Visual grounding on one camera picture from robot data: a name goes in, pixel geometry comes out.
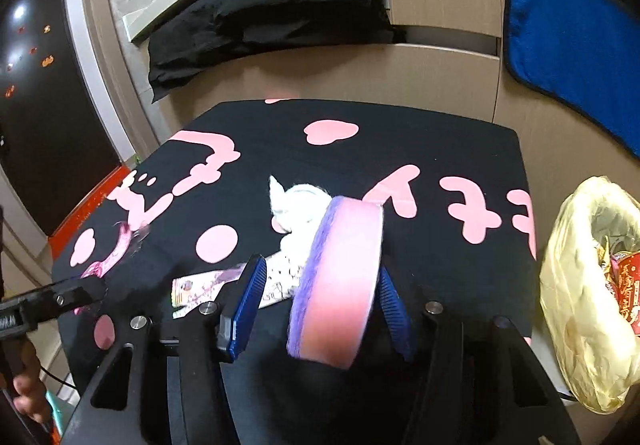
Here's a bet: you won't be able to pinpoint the white yellow patterned packet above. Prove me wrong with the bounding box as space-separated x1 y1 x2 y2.
171 250 314 322

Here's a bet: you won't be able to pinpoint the white tissue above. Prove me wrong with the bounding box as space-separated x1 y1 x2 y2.
268 174 334 272

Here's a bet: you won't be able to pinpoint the red snack packet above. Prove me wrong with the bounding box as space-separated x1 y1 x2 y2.
604 250 640 352

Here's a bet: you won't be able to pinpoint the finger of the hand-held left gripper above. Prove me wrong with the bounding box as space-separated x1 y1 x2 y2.
47 276 109 322

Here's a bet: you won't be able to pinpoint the purple pink sponge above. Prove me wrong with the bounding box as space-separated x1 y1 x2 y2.
286 195 386 372

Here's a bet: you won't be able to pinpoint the black mat with pink print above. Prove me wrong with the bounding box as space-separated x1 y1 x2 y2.
50 98 539 445

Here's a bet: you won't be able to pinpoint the black door with stickers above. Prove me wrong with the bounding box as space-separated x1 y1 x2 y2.
0 0 127 237

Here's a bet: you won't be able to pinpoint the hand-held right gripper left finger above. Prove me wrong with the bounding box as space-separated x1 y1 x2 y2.
60 252 268 445

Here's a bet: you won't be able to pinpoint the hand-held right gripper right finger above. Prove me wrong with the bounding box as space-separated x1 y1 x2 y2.
377 267 583 445

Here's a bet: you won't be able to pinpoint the person's left hand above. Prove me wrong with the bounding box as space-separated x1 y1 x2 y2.
11 345 54 424

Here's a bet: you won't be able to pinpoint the orange red strip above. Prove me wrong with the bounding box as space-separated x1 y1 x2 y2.
47 164 134 257

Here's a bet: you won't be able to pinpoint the blue cloth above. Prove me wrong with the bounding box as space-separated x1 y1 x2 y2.
502 0 640 159

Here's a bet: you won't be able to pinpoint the yellow plastic bag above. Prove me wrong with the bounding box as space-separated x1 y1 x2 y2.
539 175 640 416

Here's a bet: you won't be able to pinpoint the black cloth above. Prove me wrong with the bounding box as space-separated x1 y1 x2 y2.
147 0 397 104

